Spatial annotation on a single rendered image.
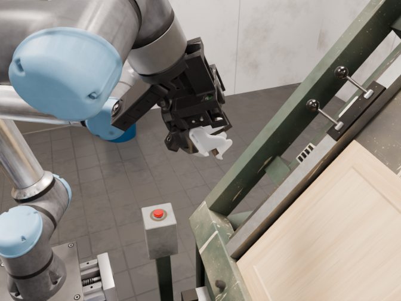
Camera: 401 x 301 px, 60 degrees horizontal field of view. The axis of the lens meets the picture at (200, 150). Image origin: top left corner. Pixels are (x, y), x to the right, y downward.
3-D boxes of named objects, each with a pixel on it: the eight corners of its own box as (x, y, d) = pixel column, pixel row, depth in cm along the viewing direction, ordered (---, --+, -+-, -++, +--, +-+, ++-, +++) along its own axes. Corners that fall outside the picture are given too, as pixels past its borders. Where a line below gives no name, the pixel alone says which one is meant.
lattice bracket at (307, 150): (301, 161, 118) (295, 158, 116) (315, 146, 116) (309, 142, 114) (307, 168, 115) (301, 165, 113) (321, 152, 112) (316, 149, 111)
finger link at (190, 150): (199, 159, 52) (175, 123, 46) (189, 162, 53) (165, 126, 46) (199, 135, 55) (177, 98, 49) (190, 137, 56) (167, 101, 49)
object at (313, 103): (336, 131, 107) (302, 105, 106) (345, 122, 106) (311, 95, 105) (339, 134, 104) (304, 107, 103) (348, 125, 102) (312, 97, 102)
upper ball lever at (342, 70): (365, 101, 103) (330, 73, 103) (375, 91, 102) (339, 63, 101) (369, 103, 100) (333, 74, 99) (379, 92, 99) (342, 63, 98)
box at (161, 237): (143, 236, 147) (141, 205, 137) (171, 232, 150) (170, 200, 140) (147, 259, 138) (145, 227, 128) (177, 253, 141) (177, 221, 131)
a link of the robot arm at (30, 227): (-6, 275, 88) (-25, 239, 80) (20, 235, 99) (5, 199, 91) (40, 278, 87) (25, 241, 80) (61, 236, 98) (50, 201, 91)
